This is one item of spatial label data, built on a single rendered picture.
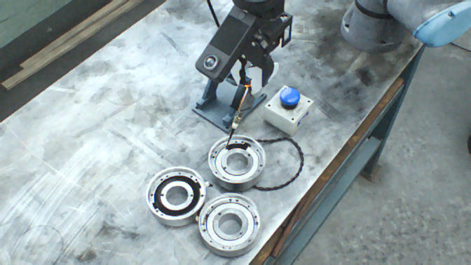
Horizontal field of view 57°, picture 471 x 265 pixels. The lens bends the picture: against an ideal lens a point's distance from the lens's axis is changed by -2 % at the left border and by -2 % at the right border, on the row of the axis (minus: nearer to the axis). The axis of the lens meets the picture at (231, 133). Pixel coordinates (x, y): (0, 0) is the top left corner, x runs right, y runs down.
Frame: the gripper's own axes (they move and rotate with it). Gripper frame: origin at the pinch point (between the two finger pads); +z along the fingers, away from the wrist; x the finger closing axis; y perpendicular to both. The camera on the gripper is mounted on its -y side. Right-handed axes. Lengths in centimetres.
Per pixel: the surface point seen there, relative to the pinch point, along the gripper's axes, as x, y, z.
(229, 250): -14.0, -21.8, 9.0
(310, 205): -12.9, 8.2, 39.9
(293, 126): -7.1, 5.1, 9.7
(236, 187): -6.9, -11.6, 10.6
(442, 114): -22, 107, 93
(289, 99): -4.4, 7.4, 5.7
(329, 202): -11, 27, 69
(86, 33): 142, 43, 91
